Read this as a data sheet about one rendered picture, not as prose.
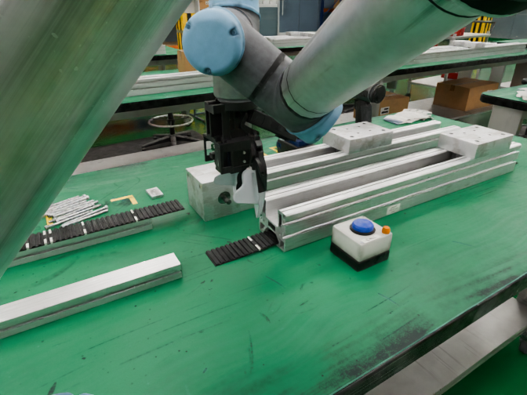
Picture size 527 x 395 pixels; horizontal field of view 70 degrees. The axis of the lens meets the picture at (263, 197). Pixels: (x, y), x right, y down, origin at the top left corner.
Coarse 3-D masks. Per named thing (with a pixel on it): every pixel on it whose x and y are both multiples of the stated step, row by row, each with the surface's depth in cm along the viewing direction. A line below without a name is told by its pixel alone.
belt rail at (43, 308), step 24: (144, 264) 66; (168, 264) 66; (72, 288) 60; (96, 288) 60; (120, 288) 62; (144, 288) 64; (0, 312) 56; (24, 312) 56; (48, 312) 57; (72, 312) 59; (0, 336) 55
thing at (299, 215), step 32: (416, 160) 96; (448, 160) 104; (480, 160) 98; (512, 160) 107; (288, 192) 79; (320, 192) 83; (352, 192) 79; (384, 192) 85; (416, 192) 91; (448, 192) 97; (288, 224) 72; (320, 224) 78
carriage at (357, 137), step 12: (336, 132) 103; (348, 132) 103; (360, 132) 103; (372, 132) 103; (384, 132) 103; (336, 144) 102; (348, 144) 98; (360, 144) 100; (372, 144) 102; (384, 144) 105
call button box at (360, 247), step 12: (360, 216) 75; (336, 228) 71; (348, 228) 71; (336, 240) 72; (348, 240) 69; (360, 240) 67; (372, 240) 67; (384, 240) 69; (336, 252) 73; (348, 252) 70; (360, 252) 67; (372, 252) 68; (384, 252) 71; (348, 264) 70; (360, 264) 68; (372, 264) 70
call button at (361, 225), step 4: (356, 220) 71; (360, 220) 71; (364, 220) 71; (368, 220) 71; (352, 224) 70; (356, 224) 70; (360, 224) 70; (364, 224) 70; (368, 224) 70; (372, 224) 70; (356, 228) 69; (360, 228) 69; (364, 228) 69; (368, 228) 69; (372, 228) 69; (364, 232) 69; (368, 232) 69
